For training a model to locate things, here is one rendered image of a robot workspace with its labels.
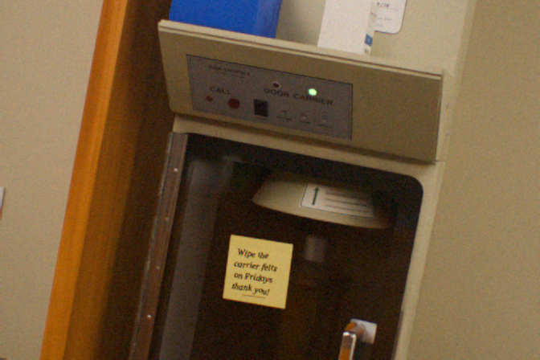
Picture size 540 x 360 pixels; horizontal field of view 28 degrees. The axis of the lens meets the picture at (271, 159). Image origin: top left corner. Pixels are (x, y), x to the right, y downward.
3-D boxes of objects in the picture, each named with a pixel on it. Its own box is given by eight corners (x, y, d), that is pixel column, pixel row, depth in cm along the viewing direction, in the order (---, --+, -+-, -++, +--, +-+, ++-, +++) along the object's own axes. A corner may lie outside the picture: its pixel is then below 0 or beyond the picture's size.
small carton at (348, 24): (325, 51, 124) (335, -1, 123) (369, 59, 122) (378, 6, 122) (317, 47, 119) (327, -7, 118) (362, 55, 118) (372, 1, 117)
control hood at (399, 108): (173, 111, 131) (189, 30, 131) (439, 162, 124) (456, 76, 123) (140, 107, 120) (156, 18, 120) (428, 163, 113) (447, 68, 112)
